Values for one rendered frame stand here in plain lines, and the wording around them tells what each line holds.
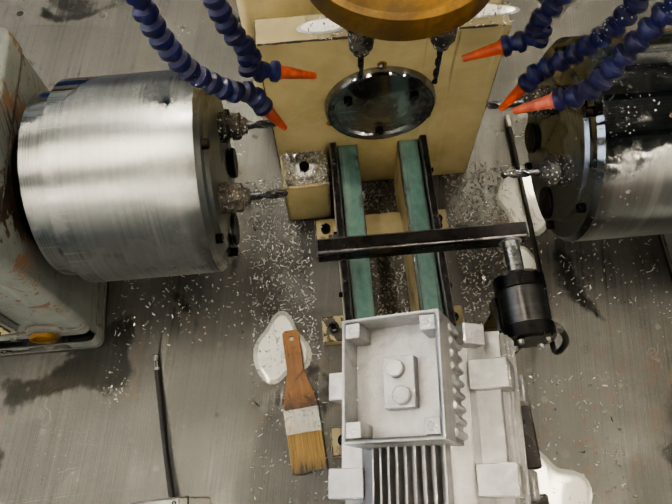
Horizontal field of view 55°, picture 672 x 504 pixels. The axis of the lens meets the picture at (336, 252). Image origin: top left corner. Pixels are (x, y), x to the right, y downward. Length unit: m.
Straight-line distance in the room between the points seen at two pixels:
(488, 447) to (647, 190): 0.33
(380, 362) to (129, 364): 0.47
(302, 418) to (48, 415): 0.37
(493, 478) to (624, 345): 0.45
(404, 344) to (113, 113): 0.39
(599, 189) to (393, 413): 0.33
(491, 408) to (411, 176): 0.40
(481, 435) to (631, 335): 0.44
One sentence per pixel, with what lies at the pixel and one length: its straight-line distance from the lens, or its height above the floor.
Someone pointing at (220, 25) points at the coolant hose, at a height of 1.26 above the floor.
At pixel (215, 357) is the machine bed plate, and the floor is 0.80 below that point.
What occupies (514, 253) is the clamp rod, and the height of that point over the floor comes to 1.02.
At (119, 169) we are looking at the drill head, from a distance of 0.72.
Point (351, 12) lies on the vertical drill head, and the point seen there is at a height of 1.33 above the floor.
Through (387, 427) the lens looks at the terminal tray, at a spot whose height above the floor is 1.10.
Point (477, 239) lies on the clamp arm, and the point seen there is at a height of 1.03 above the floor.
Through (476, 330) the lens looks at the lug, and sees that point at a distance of 0.67.
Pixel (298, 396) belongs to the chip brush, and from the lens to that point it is 0.95.
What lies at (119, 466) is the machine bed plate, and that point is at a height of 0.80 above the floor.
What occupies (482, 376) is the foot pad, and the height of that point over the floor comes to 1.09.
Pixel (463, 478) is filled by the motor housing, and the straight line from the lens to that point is 0.66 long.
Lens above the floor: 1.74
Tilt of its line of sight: 67 degrees down
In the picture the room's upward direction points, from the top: 4 degrees counter-clockwise
